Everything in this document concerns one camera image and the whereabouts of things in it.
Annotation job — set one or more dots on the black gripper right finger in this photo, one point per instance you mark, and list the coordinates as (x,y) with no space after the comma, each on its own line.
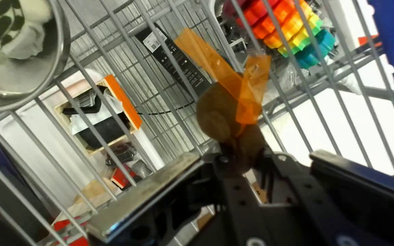
(331,203)

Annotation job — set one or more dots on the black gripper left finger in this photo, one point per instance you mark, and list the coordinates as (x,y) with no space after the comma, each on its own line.
(160,206)

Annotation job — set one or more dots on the tan plush toy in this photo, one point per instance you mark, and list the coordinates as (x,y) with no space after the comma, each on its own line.
(215,114)

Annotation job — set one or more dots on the rainbow stacking toy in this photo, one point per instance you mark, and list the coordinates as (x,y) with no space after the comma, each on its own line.
(286,27)

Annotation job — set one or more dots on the black and white spotted plush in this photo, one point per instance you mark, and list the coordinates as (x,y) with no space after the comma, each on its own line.
(22,28)

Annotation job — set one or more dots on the orange transparent plastic piece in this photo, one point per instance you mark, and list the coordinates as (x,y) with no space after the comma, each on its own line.
(246,88)

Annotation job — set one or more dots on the silver metal bowl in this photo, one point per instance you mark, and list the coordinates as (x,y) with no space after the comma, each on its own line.
(21,81)

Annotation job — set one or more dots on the silver wire rack shelf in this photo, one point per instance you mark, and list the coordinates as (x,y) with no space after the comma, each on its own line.
(51,186)

